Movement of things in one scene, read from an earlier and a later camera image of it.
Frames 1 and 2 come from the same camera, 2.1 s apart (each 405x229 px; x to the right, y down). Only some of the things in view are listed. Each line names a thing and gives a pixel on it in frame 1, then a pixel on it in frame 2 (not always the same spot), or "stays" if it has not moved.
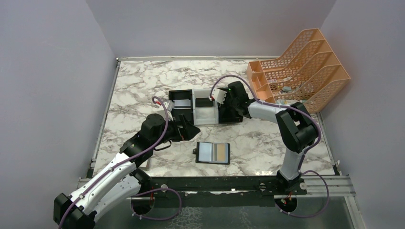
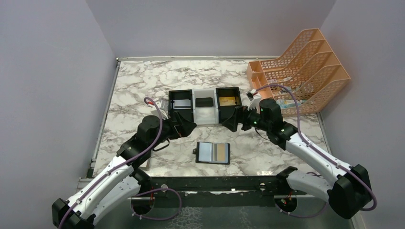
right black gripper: (228, 105) -> (239, 117)
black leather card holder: (212, 152) stays
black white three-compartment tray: (197, 108) stays
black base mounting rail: (225, 191) stays
